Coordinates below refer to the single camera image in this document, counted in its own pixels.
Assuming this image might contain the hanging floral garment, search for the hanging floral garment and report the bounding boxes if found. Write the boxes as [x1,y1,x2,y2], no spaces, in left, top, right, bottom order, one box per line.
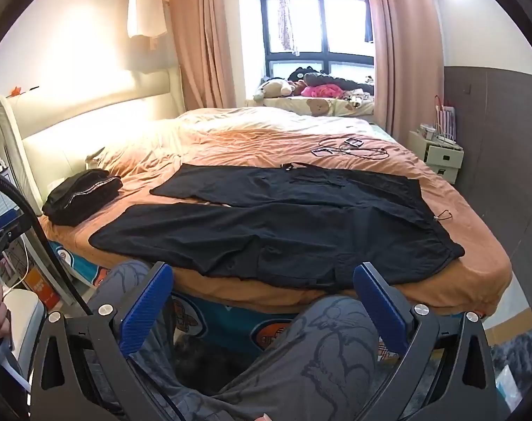
[275,0,301,57]

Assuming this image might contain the cream padded headboard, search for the cream padded headboard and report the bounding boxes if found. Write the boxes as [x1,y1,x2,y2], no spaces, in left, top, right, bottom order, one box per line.
[0,68,183,218]

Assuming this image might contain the white plush toy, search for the white plush toy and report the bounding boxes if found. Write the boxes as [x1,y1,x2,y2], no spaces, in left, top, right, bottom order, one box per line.
[252,78,295,101]

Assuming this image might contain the white storage bin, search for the white storage bin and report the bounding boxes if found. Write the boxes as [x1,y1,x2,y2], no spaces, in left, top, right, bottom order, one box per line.
[0,292,45,360]

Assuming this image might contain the white nightstand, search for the white nightstand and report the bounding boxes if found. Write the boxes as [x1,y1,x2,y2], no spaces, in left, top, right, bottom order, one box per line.
[408,129,465,185]

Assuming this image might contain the black framed window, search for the black framed window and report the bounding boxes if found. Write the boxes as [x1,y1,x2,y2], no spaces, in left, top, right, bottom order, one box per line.
[259,0,376,82]

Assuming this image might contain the grey fluffy rug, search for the grey fluffy rug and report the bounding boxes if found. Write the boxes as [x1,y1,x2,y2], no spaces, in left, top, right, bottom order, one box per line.
[485,327,532,408]

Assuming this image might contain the bear print bedding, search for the bear print bedding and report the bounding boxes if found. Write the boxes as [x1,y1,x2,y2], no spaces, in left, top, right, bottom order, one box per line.
[246,94,376,117]

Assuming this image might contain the orange fleece blanket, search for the orange fleece blanket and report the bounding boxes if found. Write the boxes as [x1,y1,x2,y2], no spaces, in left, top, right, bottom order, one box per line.
[38,127,512,316]

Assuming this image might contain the orange box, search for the orange box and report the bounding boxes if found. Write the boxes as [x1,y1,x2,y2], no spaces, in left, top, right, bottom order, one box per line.
[22,267,58,312]

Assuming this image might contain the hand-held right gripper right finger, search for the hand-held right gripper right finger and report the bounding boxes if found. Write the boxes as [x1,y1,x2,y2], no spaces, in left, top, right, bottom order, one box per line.
[352,262,499,421]

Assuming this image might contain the cream duvet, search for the cream duvet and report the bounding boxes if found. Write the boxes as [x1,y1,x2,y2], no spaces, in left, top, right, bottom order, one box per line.
[176,106,398,141]

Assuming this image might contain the black plush toy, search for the black plush toy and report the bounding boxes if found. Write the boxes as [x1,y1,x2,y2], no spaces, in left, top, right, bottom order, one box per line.
[288,66,323,83]

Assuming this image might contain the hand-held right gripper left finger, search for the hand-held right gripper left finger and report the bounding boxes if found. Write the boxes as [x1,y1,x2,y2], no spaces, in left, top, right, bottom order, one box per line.
[31,262,179,421]

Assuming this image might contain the person's grey patterned trousers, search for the person's grey patterned trousers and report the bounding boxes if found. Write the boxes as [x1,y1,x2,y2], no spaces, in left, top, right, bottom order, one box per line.
[88,260,407,421]

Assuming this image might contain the left hand-held gripper cable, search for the left hand-held gripper cable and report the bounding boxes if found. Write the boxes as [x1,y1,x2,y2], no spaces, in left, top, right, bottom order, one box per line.
[0,167,95,316]

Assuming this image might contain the pink curtain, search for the pink curtain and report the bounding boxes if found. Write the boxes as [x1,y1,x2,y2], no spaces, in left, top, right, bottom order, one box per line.
[167,0,249,112]
[361,0,446,139]

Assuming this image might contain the hanging dark garment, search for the hanging dark garment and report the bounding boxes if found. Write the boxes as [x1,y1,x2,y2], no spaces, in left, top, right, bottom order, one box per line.
[363,0,375,45]

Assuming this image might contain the black pants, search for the black pants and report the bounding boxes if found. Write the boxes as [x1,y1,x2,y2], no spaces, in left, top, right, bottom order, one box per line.
[89,162,466,292]

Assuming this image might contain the pink plush toy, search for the pink plush toy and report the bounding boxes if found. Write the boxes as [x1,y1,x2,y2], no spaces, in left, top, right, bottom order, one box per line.
[302,84,343,98]

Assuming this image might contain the thin black cable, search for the thin black cable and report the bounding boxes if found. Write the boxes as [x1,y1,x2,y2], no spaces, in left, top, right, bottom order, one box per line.
[318,137,391,161]

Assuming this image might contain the hanging white garment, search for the hanging white garment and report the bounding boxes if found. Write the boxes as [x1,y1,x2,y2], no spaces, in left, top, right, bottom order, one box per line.
[126,0,168,49]

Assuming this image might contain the cream pillow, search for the cream pillow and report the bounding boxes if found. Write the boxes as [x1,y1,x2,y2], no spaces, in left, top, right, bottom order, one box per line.
[85,129,183,176]

